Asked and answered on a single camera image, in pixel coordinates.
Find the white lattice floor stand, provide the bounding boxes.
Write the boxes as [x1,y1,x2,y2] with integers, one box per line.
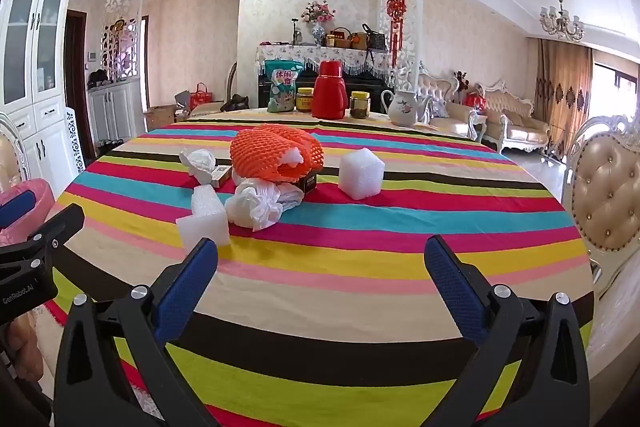
[62,107,89,174]

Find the pink-lined trash bin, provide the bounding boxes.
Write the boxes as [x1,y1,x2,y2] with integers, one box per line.
[0,178,56,249]

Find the orange foam fruit net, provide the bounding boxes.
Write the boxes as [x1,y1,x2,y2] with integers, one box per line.
[230,123,325,184]

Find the black bag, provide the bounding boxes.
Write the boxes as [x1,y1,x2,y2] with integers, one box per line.
[220,94,251,112]

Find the brown cardboard box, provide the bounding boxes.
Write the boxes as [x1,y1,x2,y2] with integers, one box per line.
[145,105,178,132]

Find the floral lace piano cover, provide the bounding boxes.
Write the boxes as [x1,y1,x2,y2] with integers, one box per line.
[256,44,391,80]

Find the small white cardboard box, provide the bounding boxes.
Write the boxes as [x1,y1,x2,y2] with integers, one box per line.
[210,164,233,188]

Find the cream tufted dining chair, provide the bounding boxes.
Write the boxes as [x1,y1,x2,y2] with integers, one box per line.
[560,114,640,308]
[0,112,31,192]

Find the bright window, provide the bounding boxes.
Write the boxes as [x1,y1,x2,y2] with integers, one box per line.
[592,62,640,118]

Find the cushioned wooden chair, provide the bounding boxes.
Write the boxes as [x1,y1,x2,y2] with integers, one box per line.
[190,62,238,120]

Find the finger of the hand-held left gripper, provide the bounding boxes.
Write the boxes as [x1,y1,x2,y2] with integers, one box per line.
[0,191,37,230]
[0,203,86,279]

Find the white carved lattice screen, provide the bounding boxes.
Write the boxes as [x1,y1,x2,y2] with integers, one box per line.
[102,0,146,80]
[378,0,423,92]

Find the green snack bag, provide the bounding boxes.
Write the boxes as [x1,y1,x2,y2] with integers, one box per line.
[263,59,306,114]

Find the colourful striped tablecloth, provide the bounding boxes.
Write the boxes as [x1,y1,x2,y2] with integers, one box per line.
[47,109,596,427]

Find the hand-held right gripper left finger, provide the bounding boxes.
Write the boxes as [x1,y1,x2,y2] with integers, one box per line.
[54,237,236,427]

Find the brown patterned curtain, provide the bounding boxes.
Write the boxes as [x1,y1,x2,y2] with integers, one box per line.
[532,38,593,162]

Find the white hexagonal foam block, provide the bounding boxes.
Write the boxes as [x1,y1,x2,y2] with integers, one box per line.
[338,147,386,200]

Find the tall white glass-door cabinet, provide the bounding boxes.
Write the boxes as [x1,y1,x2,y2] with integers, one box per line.
[0,0,81,188]

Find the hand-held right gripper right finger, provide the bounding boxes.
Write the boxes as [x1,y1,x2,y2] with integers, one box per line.
[424,234,591,427]

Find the cream ornate sofa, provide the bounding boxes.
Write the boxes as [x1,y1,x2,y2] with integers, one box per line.
[474,79,551,152]

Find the cream ornate armchair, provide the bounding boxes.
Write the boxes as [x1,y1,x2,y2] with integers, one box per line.
[417,69,487,142]

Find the white rectangular foam block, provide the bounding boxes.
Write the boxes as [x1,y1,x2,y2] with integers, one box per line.
[175,185,232,253]

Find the white tissue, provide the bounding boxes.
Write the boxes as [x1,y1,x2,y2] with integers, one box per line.
[179,148,218,185]

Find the blue white vase with flowers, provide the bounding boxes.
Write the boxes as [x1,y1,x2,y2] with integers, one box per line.
[301,0,337,48]

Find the white porcelain teapot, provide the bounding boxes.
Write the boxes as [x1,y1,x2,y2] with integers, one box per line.
[381,88,433,128]

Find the pile of dark bags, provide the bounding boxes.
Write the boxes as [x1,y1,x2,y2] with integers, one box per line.
[87,69,121,88]

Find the white plastic bag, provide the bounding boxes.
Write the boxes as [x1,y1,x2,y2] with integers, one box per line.
[224,177,305,233]

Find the dark upright piano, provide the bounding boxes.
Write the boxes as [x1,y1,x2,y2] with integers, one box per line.
[257,72,396,112]

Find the dark wooden door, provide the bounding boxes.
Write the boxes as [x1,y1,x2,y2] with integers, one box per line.
[64,9,96,158]

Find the black handbag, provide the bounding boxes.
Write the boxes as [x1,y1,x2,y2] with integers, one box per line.
[362,23,388,52]

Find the glass jar dark contents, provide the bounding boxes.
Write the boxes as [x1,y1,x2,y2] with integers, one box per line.
[349,91,371,119]

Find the crystal chandelier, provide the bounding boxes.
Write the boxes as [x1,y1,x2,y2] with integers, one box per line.
[538,0,586,42]

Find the red knot hanging ornament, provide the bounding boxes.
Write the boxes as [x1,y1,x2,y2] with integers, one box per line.
[385,0,408,68]

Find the red thermos jug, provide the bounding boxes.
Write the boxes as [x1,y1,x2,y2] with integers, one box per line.
[311,60,349,118]

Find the low white shoe cabinet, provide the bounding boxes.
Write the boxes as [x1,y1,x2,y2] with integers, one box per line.
[87,77,146,148]

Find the black box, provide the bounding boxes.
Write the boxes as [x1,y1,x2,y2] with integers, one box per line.
[292,172,317,194]

